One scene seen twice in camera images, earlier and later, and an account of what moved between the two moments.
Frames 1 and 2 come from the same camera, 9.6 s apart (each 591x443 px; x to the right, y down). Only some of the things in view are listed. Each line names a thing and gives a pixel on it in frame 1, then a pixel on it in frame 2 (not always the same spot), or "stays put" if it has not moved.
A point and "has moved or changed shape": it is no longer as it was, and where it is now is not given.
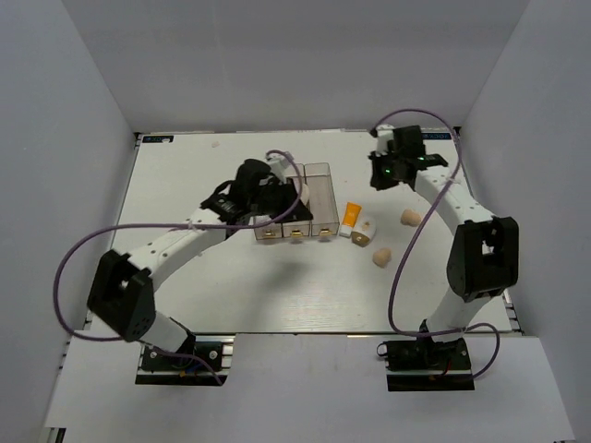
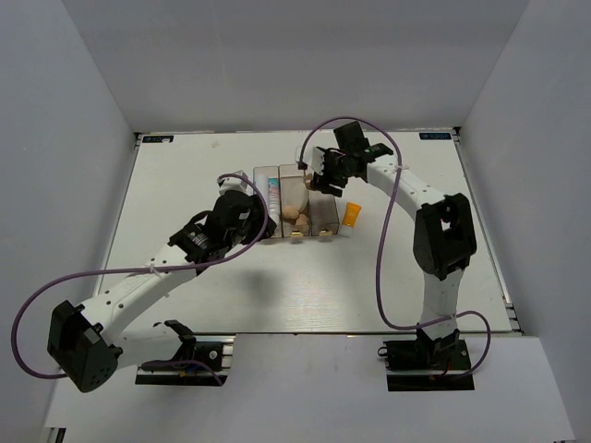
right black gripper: (377, 181) → (321, 183)
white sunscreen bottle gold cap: (364, 231) → (307, 179)
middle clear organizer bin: (301, 229) stays put
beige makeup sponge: (410, 218) has moved or changed shape
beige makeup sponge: (381, 257) has moved or changed shape
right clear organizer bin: (321, 200) stays put
